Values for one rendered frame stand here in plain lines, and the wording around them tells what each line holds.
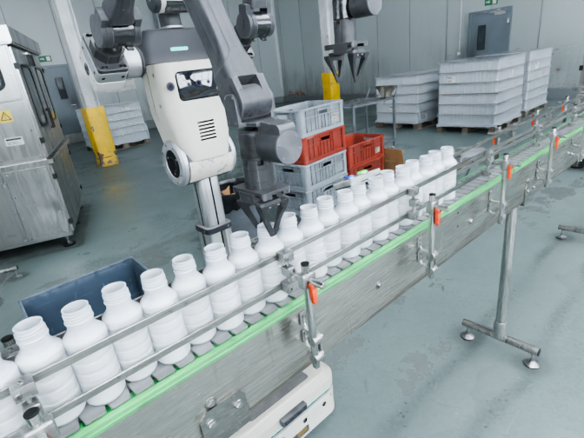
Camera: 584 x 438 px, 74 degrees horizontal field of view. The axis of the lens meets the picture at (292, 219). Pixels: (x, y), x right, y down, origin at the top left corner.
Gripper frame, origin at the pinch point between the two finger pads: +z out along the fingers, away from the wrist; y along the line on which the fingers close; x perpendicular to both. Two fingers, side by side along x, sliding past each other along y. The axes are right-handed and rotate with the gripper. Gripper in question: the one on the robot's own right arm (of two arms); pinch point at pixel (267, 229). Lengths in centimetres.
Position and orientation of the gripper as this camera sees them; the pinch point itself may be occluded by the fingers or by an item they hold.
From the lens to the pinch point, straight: 77.8
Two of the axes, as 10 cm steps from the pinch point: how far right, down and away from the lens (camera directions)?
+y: 6.6, 2.0, -7.2
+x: 7.4, -3.2, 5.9
